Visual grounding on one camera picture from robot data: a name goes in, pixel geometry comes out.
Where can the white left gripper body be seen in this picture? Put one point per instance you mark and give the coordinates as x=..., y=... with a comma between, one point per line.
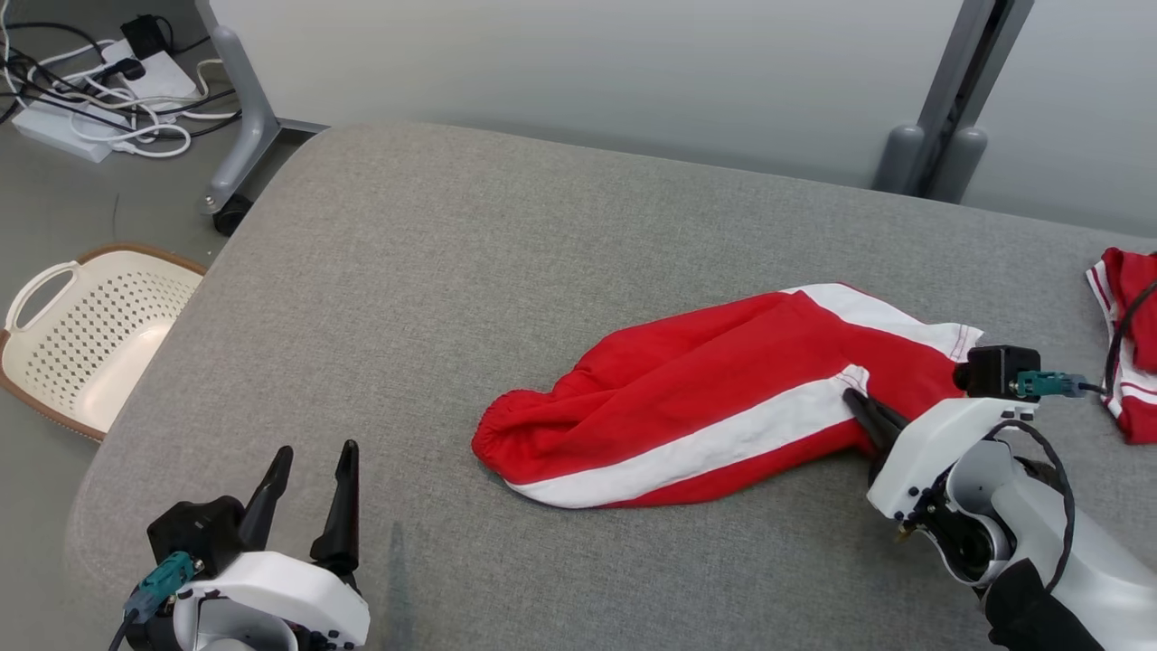
x=271, y=588

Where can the red white jersey shirt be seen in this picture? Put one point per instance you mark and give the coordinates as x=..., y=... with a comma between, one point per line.
x=1134, y=362

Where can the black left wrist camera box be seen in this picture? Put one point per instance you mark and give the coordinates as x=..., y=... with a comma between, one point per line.
x=194, y=533

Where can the red white shorts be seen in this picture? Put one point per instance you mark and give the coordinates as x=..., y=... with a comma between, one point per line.
x=705, y=407

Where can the cream perforated laundry basket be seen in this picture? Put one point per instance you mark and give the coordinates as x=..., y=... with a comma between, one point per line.
x=90, y=344

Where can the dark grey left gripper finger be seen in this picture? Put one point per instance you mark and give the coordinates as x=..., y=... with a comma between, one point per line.
x=267, y=506
x=339, y=524

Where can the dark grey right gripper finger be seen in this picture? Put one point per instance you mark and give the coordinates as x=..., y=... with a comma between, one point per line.
x=881, y=413
x=875, y=432

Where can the grey desk leg with caster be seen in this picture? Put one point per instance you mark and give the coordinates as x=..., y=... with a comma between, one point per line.
x=244, y=108

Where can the grey partition post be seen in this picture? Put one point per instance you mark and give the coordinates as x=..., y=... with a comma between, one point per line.
x=958, y=90

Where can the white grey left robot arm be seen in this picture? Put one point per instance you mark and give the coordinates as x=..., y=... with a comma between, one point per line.
x=244, y=633

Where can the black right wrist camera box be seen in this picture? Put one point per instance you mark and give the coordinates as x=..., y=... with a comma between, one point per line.
x=994, y=371

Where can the black plug adapter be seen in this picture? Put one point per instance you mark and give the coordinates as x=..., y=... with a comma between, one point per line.
x=145, y=34

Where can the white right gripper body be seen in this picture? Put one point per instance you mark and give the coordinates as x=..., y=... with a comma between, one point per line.
x=931, y=443

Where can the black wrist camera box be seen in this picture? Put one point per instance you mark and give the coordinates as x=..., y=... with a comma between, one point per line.
x=194, y=533
x=994, y=371

